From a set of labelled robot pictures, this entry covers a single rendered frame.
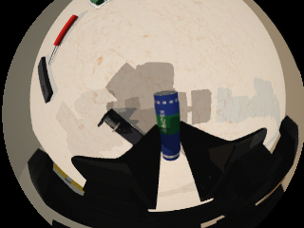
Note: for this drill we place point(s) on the black flat bar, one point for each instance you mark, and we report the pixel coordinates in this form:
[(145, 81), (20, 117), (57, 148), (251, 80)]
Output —
[(44, 80)]

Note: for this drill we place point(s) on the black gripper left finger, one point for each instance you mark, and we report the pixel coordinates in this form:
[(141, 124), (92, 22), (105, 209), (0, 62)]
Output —
[(139, 167)]

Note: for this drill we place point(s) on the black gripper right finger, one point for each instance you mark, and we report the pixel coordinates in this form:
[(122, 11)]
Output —
[(210, 157)]

